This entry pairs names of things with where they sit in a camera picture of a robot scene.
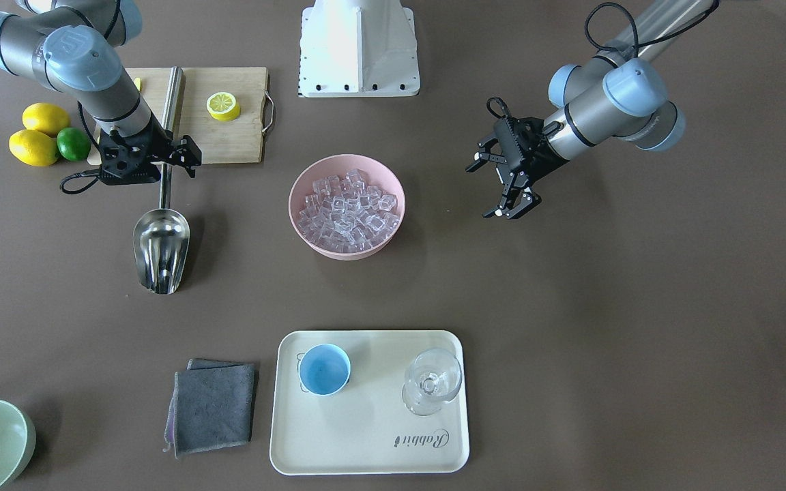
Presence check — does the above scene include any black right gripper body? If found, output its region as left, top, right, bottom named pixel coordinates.
left=98, top=116, right=174, bottom=185

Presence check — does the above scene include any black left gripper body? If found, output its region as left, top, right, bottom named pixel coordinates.
left=493, top=116, right=568, bottom=188

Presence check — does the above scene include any metal ice scoop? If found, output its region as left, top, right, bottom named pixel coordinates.
left=132, top=66, right=191, bottom=295

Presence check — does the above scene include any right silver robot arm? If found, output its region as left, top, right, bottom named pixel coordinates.
left=0, top=1, right=202, bottom=185

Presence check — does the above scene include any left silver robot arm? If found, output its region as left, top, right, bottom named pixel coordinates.
left=467, top=1, right=720, bottom=220

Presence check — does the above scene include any pink bowl of ice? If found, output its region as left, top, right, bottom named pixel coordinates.
left=288, top=153, right=405, bottom=261

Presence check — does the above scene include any light blue cup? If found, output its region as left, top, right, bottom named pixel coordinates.
left=297, top=343, right=351, bottom=397

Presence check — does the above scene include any wooden cutting board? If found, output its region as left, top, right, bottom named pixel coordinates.
left=87, top=66, right=276, bottom=166

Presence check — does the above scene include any lemon half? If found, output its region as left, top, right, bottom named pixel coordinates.
left=205, top=92, right=241, bottom=121

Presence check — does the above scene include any green lime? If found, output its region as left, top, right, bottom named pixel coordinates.
left=56, top=127, right=91, bottom=162

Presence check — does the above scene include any yellow lemon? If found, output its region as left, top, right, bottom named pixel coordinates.
left=21, top=102, right=71, bottom=138
left=8, top=130, right=60, bottom=167

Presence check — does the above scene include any clear wine glass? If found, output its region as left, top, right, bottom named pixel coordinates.
left=402, top=348, right=464, bottom=417

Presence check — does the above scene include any grey folded cloth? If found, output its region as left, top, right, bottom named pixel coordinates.
left=163, top=358, right=258, bottom=459

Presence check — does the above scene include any cream serving tray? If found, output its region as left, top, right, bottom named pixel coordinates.
left=270, top=329, right=470, bottom=475

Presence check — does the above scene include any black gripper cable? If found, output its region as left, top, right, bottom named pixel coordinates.
left=59, top=102, right=104, bottom=196

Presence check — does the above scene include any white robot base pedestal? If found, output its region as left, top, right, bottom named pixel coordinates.
left=297, top=1, right=421, bottom=98

